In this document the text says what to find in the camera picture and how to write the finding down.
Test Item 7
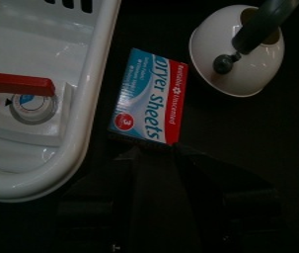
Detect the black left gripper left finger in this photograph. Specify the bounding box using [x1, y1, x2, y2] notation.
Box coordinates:
[52, 145, 143, 253]

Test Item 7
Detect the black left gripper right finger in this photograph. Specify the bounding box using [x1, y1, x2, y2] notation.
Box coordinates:
[171, 141, 289, 253]

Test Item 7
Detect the white plastic laundry basket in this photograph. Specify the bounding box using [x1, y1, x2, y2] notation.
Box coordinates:
[0, 0, 123, 204]

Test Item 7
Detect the dryer sheets box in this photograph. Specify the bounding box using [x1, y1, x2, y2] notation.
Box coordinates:
[107, 47, 190, 147]

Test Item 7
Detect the red-capped white bottle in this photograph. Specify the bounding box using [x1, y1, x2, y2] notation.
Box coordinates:
[0, 70, 75, 147]

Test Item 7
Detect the white toy kettle grey handle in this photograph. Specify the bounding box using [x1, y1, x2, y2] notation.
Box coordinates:
[189, 0, 299, 98]

